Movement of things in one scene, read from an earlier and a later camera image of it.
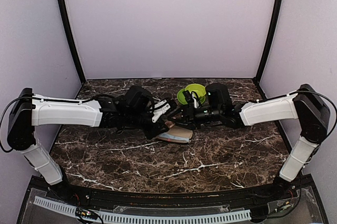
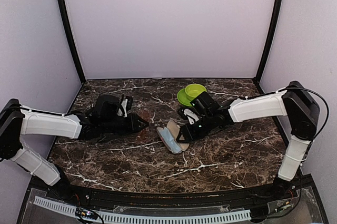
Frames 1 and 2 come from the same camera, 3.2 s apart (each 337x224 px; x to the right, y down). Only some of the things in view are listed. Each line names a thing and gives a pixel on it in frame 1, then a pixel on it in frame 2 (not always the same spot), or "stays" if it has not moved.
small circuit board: x=86 y=213 stays
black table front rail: x=272 y=193 stays
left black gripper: x=157 y=130 → x=134 y=123
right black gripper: x=187 y=113 → x=189 y=135
